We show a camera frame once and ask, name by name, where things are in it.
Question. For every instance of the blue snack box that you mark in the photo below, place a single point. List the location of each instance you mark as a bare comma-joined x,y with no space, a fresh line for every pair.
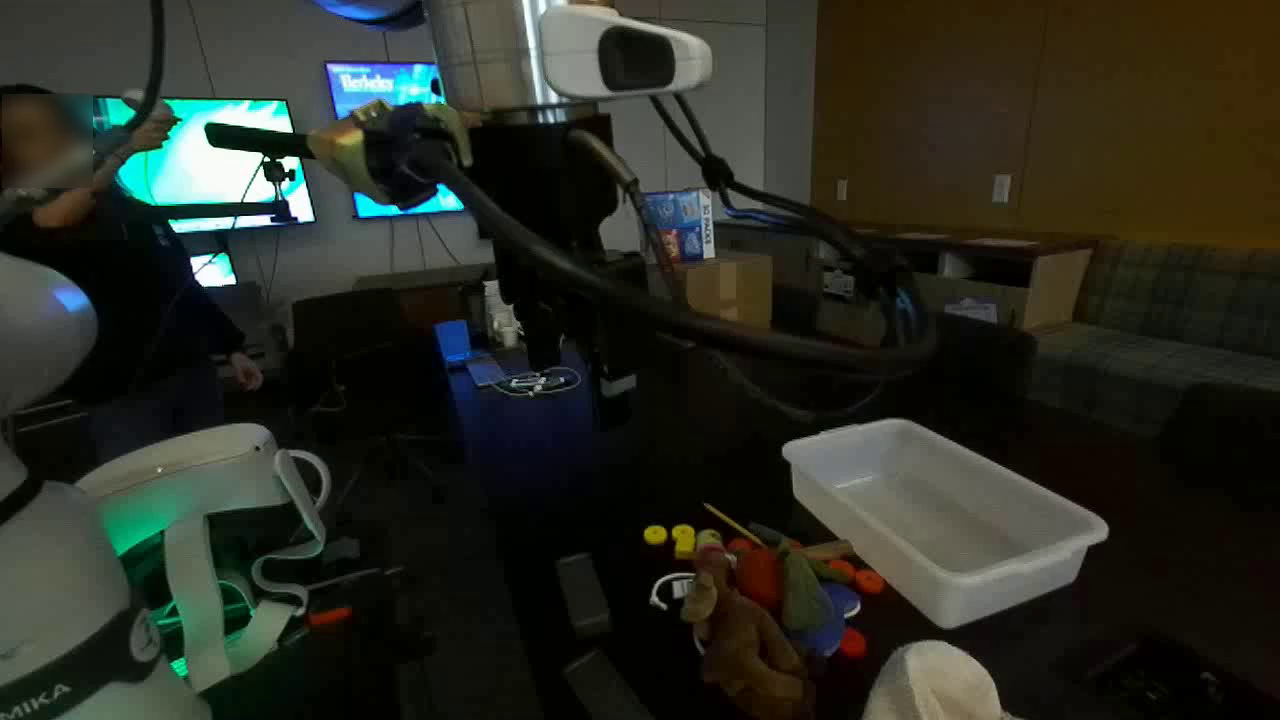
685,222

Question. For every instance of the red plush ball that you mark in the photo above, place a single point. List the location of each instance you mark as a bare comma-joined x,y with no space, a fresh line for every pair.
758,573

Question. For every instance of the green plaid sofa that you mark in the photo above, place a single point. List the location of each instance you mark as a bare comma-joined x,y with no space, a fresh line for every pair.
1157,322

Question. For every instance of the wooden cabinet shelf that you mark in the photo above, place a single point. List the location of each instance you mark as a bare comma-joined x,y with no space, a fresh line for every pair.
1015,283

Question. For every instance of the wall monitor right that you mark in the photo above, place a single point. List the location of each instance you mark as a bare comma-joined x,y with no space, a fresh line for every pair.
392,102

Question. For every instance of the wooden stick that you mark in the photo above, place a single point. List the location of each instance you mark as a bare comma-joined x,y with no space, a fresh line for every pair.
729,522

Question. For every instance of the blue plush toy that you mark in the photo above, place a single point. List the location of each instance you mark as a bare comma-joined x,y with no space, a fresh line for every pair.
824,638

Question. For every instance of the black rectangular block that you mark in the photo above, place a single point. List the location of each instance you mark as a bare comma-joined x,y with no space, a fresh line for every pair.
602,689
580,590

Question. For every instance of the seated person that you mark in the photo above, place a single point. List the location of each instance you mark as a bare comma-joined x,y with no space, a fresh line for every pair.
160,344

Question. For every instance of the blue stand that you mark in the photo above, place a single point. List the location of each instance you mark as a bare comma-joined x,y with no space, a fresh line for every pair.
527,430

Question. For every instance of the yellow disc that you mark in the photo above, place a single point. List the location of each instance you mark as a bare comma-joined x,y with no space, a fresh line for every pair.
652,535
683,543

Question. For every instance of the clear plastic bin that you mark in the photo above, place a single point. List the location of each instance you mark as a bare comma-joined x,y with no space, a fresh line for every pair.
959,535

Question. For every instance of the brown plush toy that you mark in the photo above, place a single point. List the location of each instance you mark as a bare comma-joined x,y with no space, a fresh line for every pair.
741,647

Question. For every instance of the green plush toy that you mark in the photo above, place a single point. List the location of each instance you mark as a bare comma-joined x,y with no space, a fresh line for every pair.
800,595

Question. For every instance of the cardboard box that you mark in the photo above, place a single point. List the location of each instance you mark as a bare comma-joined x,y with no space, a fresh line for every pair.
729,288

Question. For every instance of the white towel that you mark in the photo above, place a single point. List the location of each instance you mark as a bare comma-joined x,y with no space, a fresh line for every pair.
935,683

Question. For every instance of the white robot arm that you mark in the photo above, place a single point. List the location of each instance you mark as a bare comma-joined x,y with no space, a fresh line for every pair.
72,632

